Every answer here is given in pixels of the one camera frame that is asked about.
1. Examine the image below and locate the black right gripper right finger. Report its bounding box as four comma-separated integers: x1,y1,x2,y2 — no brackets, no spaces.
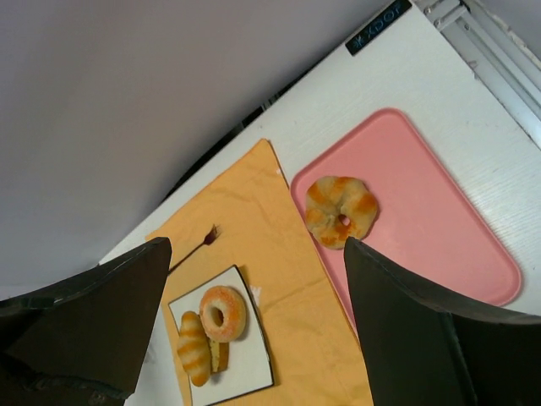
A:
344,239,540,405

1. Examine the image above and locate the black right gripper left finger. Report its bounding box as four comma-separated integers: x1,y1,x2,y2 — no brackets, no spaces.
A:
1,238,172,405

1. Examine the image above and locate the striped croissant roll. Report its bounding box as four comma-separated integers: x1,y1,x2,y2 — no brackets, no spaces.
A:
177,311,211,387

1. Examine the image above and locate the seeded bread slice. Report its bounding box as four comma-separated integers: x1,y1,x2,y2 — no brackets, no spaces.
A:
209,339,229,374

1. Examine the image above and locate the sugared ring donut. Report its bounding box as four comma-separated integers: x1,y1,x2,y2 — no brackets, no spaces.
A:
199,285,247,343

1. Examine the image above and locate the pink tray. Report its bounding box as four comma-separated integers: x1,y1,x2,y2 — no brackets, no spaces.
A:
289,107,522,335

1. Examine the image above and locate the twisted glazed bun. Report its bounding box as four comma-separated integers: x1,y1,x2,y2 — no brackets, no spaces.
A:
304,176,380,250

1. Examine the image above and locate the white square plate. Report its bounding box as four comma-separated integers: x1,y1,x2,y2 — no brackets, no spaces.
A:
168,266,274,405

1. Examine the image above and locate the metal fork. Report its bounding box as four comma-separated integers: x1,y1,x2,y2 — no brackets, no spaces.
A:
168,224,221,274

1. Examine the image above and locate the orange placemat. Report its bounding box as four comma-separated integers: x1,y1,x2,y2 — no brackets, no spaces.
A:
156,140,372,405

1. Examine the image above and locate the black logo sticker right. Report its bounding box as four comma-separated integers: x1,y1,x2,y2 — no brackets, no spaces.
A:
345,0,413,56

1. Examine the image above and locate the aluminium table rail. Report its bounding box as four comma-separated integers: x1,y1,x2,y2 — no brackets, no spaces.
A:
416,0,540,146

